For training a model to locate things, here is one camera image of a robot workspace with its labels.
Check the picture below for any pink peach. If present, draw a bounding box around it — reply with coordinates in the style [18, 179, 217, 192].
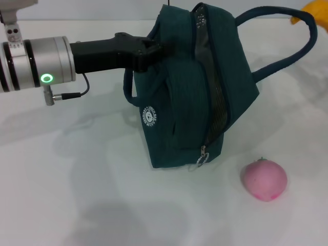
[240, 156, 288, 203]

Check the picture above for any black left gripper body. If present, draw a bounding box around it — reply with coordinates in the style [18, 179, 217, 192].
[69, 32, 151, 75]

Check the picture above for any yellow banana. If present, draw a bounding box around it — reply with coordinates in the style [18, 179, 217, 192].
[291, 0, 328, 33]

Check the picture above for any dark teal lunch bag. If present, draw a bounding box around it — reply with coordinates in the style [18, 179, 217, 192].
[122, 2, 318, 170]

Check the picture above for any left arm cable with connector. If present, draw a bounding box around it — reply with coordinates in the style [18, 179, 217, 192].
[43, 74, 90, 106]

